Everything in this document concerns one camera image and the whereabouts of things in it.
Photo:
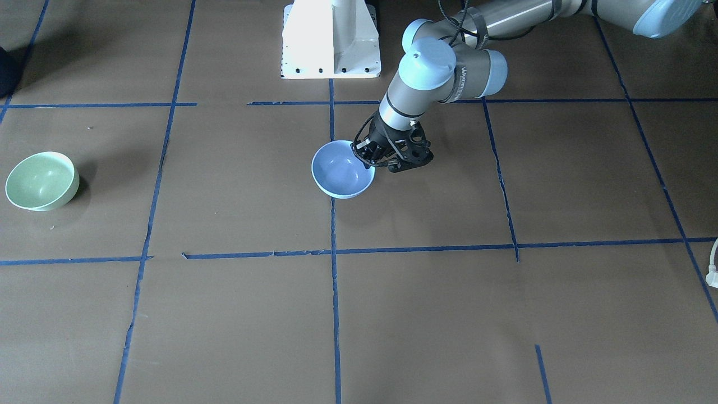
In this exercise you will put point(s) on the blue bowl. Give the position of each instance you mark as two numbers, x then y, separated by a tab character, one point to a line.
338	173

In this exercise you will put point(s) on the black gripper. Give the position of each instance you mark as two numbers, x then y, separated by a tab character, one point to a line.
382	139

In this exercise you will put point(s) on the dark object at edge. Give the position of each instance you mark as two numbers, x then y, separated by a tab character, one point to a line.
10	73

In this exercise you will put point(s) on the green bowl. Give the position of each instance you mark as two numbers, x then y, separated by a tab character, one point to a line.
42	182

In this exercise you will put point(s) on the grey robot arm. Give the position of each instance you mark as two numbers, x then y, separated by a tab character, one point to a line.
448	60

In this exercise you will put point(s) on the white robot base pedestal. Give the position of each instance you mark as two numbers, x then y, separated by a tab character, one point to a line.
330	40

